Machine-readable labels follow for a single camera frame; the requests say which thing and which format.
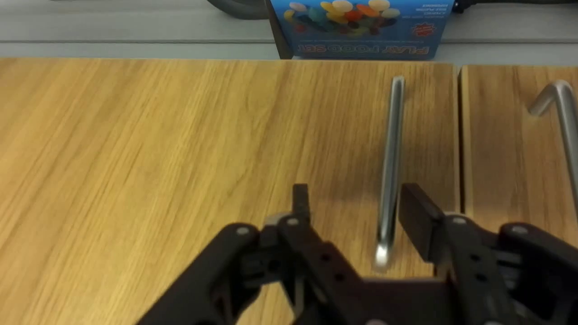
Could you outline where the silver cabinet door handle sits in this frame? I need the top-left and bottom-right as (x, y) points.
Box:
(372, 75), (407, 275)
(528, 78), (578, 221)

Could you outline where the narrow wooden cabinet door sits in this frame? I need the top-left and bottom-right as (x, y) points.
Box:
(461, 64), (578, 250)

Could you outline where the toy food cardboard box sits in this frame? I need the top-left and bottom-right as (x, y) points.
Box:
(266, 0), (456, 62)

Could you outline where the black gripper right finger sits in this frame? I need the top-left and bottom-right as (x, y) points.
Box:
(400, 183), (578, 325)

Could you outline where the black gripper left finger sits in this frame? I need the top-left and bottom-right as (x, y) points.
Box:
(136, 183), (365, 325)

